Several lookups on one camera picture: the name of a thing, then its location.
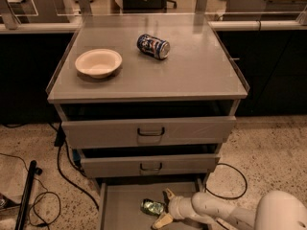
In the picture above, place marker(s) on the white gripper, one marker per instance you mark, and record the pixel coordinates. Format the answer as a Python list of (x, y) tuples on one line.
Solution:
[(176, 205)]

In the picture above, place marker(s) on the crushed green can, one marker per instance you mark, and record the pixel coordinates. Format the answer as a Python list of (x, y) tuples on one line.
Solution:
[(152, 208)]

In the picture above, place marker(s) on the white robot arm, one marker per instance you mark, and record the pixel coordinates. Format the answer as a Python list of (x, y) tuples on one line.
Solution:
[(276, 210)]

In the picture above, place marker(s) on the bottom grey drawer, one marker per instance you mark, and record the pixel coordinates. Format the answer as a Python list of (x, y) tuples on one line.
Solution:
[(121, 198)]

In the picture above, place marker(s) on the grey drawer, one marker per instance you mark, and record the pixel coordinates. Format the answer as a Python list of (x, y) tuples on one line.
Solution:
[(121, 198), (146, 161), (122, 125)]

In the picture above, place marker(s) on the middle grey drawer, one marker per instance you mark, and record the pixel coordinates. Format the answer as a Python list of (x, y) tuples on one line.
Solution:
[(146, 161)]

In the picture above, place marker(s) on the grey drawer cabinet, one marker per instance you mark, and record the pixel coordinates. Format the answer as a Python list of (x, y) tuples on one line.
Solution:
[(196, 69)]

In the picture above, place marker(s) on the top grey drawer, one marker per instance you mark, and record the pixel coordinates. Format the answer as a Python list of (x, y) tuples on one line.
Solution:
[(122, 125)]

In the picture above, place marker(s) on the blue soda can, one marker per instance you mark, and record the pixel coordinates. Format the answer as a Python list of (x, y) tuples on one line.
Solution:
[(153, 46)]

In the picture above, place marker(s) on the black pole on floor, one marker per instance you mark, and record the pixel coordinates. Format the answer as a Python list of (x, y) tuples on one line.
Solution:
[(22, 213)]

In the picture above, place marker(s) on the white bowl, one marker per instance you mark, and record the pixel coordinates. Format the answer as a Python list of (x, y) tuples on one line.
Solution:
[(98, 63)]

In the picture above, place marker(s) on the clear acrylic barrier panel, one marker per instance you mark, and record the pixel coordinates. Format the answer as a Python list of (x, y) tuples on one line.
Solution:
[(221, 15)]

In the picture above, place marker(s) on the white counter rail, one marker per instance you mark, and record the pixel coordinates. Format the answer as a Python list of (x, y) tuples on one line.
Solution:
[(52, 28)]

